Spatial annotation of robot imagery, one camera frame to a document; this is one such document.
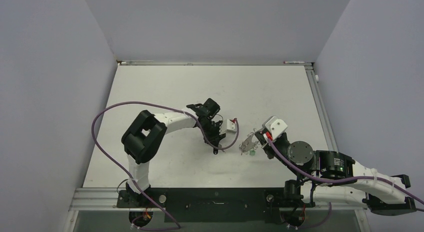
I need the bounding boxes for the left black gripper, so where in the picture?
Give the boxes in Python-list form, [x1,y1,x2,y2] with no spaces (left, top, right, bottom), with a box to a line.
[198,120,226,147]

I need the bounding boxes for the black head key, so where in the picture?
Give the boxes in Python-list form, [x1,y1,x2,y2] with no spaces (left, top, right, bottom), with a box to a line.
[213,144,225,155]

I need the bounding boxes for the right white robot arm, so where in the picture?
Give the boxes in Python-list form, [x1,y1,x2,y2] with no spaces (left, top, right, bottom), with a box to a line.
[254,131,424,216]

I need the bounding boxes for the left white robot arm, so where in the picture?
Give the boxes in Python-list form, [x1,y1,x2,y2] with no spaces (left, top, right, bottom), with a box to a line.
[121,98,226,207]

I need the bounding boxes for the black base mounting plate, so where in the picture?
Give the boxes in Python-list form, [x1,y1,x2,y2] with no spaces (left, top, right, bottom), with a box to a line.
[115,187,299,223]

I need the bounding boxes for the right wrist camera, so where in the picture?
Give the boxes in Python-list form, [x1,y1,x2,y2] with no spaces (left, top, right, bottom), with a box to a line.
[262,116,288,141]

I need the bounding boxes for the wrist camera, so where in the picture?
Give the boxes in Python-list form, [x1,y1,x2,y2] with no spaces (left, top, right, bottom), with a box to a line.
[262,116,288,141]
[224,118,238,134]

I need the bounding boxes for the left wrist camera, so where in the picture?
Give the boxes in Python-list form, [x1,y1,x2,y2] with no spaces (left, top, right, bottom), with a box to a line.
[224,118,238,134]

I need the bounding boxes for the aluminium rail right edge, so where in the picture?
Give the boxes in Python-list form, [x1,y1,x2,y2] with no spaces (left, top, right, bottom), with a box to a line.
[305,66,339,151]

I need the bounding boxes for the aluminium rail edge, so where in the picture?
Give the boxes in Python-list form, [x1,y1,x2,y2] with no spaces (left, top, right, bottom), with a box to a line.
[117,61,313,66]
[305,66,339,151]

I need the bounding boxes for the aluminium rail back edge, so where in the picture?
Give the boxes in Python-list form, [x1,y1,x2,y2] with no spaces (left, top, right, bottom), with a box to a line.
[117,61,313,66]

